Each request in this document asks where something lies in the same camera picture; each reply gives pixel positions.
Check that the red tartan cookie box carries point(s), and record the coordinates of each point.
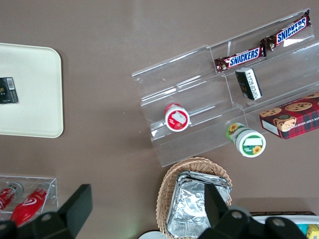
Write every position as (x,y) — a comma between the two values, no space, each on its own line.
(299,117)

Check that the red lid strawberry cup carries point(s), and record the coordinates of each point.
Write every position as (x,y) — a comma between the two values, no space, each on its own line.
(177,119)

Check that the beige plastic tray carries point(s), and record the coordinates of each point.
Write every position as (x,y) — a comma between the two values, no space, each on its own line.
(32,62)

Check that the small black box white side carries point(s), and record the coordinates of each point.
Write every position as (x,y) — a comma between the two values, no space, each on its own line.
(249,83)

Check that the green lid sunflower cup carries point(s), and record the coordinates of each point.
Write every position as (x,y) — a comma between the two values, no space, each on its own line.
(250,144)

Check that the brown snickers bar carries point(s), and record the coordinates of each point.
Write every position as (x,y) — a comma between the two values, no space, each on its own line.
(290,31)
(243,58)

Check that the clear acrylic bottle rack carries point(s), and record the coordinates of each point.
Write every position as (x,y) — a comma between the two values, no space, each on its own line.
(53,189)

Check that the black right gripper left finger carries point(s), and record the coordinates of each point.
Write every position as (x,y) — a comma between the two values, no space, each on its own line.
(77,206)

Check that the yellow snack packet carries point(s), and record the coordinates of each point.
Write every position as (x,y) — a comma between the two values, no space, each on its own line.
(314,231)

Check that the red cola bottle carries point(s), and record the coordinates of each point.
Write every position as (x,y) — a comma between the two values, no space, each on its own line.
(8,195)
(27,203)

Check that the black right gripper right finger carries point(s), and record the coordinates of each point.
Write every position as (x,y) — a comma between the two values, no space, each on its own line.
(216,211)

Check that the teal snack packet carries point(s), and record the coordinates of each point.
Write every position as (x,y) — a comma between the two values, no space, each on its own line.
(302,227)

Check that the small black box gold print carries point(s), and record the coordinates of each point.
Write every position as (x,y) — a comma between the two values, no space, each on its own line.
(8,90)

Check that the clear acrylic stepped stand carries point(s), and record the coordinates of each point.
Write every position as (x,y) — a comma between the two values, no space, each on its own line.
(174,79)
(286,74)

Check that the light tan wicker basket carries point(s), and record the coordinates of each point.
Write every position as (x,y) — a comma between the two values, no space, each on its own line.
(169,181)

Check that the stack of foil containers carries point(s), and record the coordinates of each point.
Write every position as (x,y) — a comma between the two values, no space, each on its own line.
(189,199)

